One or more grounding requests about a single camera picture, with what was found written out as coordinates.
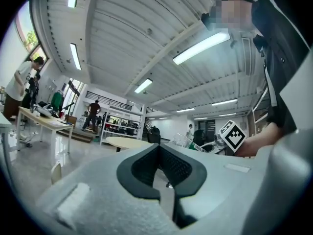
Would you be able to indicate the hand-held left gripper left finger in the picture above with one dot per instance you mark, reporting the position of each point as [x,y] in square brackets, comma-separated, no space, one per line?
[102,199]

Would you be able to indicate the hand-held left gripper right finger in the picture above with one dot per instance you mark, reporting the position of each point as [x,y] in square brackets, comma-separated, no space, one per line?
[220,180]

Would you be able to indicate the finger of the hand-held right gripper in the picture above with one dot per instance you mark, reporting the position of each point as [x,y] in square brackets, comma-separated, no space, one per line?
[209,148]

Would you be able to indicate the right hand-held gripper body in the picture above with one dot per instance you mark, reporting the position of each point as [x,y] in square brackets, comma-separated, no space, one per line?
[232,136]

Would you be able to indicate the clear plastic bottle green label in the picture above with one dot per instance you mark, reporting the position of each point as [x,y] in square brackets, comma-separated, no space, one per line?
[185,141]

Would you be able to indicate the beige waste bin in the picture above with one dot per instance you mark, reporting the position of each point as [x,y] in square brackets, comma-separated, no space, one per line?
[56,172]

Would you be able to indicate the person's right forearm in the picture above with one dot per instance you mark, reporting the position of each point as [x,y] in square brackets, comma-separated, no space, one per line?
[261,138]

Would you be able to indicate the black headrest office chair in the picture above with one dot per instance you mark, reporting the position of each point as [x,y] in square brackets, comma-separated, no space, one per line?
[199,137]

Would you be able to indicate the black glass double door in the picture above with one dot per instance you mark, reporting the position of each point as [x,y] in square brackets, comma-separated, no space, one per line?
[206,126]

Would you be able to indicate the black mesh office chair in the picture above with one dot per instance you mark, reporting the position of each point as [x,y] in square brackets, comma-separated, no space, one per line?
[153,134]

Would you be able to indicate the round beige table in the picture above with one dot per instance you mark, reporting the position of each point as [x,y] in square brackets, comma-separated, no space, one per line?
[127,142]

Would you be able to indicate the low wooden platform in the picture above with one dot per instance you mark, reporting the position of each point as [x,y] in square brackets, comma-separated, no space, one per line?
[75,134]

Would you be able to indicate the white metal storage rack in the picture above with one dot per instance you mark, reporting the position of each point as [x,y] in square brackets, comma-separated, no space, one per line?
[122,126]

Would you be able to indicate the wooden-top desk white legs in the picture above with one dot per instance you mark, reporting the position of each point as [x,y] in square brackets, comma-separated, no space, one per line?
[44,121]

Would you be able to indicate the black mezzanine railing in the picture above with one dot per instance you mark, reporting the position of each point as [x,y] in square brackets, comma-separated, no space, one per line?
[107,100]

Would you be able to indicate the person's black striped jacket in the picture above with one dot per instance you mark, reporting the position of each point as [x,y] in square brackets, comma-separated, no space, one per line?
[281,45]

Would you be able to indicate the green hanging garment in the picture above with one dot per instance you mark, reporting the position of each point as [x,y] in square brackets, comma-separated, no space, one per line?
[57,101]

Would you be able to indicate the person's head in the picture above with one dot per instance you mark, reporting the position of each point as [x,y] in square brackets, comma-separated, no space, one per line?
[234,11]

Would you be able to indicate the dark-framed window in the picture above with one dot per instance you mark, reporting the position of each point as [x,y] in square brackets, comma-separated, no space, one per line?
[27,28]

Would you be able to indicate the black head-worn camera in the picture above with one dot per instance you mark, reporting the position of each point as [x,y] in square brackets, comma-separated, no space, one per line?
[206,21]

